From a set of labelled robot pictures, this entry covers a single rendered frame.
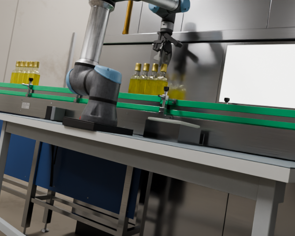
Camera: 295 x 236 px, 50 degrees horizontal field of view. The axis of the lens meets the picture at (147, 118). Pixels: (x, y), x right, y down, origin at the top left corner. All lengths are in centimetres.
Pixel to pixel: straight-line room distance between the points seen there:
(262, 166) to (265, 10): 119
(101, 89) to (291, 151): 82
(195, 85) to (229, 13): 44
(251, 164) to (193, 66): 113
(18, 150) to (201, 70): 133
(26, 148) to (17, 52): 232
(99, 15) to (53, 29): 326
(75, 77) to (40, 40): 321
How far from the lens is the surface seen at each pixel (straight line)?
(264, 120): 149
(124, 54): 216
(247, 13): 186
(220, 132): 152
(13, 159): 236
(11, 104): 241
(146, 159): 103
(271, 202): 82
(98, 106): 125
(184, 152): 88
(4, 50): 434
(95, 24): 143
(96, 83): 127
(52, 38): 465
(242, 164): 80
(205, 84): 178
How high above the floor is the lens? 78
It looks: 2 degrees up
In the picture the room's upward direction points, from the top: 9 degrees clockwise
